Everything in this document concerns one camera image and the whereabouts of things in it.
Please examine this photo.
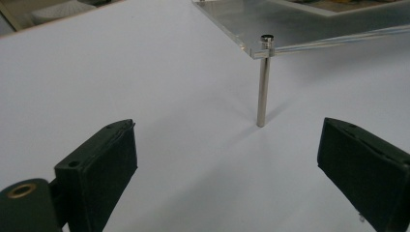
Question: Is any white mesh object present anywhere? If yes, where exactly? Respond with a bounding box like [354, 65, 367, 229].
[30, 0, 100, 26]

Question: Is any boat painting card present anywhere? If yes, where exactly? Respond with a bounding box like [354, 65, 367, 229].
[286, 0, 410, 17]

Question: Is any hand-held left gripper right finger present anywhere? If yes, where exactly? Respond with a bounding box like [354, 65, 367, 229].
[316, 117, 410, 232]

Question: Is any metal standoff leg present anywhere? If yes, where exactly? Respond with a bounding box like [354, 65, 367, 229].
[256, 34, 276, 129]

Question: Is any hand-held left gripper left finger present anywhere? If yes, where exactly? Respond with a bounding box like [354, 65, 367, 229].
[53, 118, 139, 232]

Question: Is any clear acrylic panel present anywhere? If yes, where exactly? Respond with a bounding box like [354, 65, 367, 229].
[191, 0, 410, 61]

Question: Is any white table cover board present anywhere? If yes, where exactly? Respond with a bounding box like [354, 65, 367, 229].
[0, 0, 410, 232]

